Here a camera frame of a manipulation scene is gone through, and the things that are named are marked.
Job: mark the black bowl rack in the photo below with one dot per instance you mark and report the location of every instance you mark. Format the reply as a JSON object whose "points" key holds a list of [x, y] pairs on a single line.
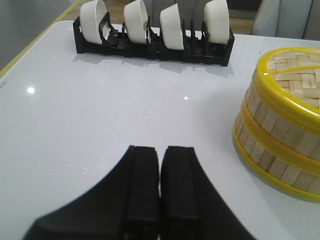
{"points": [[198, 51]]}

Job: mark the bamboo steamer drawer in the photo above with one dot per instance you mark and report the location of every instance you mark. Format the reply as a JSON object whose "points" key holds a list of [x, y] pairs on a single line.
{"points": [[291, 142], [282, 167]]}

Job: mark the right grey chair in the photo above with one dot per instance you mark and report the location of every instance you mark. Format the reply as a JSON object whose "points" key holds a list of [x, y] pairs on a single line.
{"points": [[295, 19]]}

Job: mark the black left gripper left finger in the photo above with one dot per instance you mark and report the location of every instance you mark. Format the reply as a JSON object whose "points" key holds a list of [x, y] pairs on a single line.
{"points": [[124, 205]]}

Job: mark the woven bamboo steamer lid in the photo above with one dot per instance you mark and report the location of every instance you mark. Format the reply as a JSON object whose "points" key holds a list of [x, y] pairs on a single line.
{"points": [[288, 80]]}

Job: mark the grey chair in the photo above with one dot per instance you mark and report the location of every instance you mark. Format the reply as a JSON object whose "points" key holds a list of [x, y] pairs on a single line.
{"points": [[295, 19], [154, 7]]}

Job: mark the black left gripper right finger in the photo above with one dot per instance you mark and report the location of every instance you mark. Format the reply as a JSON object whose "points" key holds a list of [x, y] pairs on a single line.
{"points": [[191, 208]]}

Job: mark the left grey chair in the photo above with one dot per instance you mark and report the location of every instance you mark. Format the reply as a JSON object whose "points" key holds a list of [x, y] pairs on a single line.
{"points": [[154, 7]]}

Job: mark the white bowl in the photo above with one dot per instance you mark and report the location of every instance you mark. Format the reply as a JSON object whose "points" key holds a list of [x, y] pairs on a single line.
{"points": [[216, 17], [170, 24], [135, 19], [90, 16]]}

